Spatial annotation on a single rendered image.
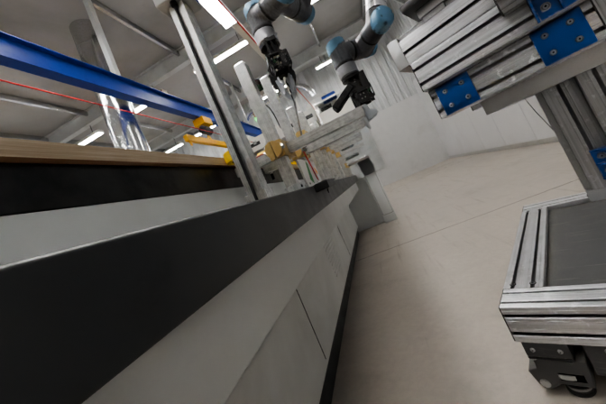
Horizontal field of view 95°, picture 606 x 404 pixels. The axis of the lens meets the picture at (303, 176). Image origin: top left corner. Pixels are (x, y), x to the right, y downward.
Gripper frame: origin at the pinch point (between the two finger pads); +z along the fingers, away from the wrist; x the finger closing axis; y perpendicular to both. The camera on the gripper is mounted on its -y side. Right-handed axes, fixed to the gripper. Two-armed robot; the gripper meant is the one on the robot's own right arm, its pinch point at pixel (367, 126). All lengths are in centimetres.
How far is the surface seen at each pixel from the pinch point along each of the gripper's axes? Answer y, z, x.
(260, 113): -27.4, -13.0, -30.7
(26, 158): -46, -5, -80
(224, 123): -28, -5, -57
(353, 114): -3.7, -1.0, -26.5
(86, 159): -46, -5, -72
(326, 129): -12.1, -0.7, -26.5
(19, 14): -380, -418, 208
